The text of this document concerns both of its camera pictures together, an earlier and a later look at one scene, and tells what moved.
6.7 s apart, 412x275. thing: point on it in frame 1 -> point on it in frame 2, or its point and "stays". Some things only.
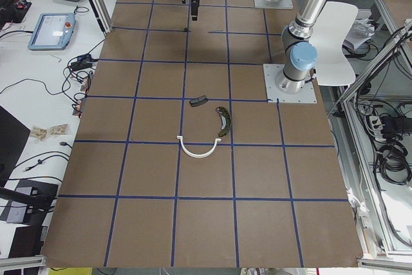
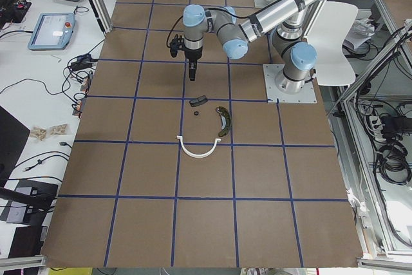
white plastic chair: (335, 66) stays
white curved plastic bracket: (194, 155) stays
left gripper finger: (195, 1) -> (192, 67)
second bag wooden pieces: (58, 129) stays
